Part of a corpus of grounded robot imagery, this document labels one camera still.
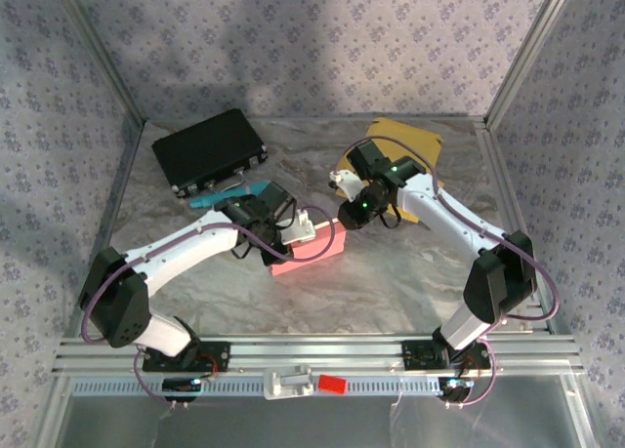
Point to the teal plastic marker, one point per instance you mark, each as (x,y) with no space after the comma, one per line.
(215,200)

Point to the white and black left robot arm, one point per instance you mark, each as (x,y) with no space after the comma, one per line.
(185,253)

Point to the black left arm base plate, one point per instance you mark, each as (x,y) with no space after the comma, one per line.
(215,357)

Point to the pink paper box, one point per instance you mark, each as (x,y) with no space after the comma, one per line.
(312,255)

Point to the aluminium right frame post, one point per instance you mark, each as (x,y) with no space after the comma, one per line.
(528,52)

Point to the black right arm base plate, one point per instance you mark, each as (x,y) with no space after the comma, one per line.
(415,355)

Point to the small black module with light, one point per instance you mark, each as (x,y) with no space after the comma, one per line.
(178,384)
(456,392)

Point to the aluminium left frame post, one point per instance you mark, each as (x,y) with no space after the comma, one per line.
(104,52)

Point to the aluminium left side rail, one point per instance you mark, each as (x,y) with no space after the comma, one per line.
(115,199)

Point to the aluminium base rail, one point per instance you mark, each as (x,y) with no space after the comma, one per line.
(317,353)

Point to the black hard case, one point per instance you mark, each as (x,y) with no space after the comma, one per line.
(205,145)

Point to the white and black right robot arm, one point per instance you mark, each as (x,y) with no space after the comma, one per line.
(439,223)

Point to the aluminium frame post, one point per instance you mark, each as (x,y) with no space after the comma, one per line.
(528,52)
(104,52)

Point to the red plastic block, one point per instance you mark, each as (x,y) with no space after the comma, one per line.
(332,384)

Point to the white plastic bracket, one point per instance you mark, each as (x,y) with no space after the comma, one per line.
(285,382)

